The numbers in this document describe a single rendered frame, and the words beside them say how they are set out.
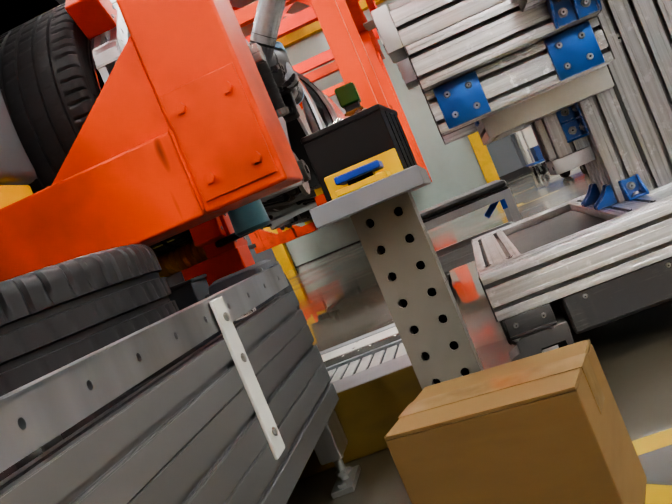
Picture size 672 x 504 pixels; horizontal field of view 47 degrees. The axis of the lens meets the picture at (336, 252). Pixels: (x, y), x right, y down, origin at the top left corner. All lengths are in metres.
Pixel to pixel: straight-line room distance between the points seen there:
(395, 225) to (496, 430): 0.50
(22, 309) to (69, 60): 0.91
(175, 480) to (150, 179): 0.76
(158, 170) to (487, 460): 0.81
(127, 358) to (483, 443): 0.37
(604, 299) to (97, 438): 1.02
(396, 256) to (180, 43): 0.53
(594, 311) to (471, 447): 0.66
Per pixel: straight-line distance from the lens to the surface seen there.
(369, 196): 1.10
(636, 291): 1.46
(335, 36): 5.65
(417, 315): 1.25
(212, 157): 1.36
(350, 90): 1.51
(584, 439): 0.82
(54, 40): 1.85
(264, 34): 2.29
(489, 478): 0.85
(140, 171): 1.41
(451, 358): 1.26
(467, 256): 2.96
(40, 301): 0.98
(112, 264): 1.07
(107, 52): 1.80
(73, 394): 0.65
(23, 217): 1.51
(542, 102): 1.67
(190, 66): 1.39
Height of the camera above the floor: 0.41
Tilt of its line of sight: 2 degrees down
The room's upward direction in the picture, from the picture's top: 23 degrees counter-clockwise
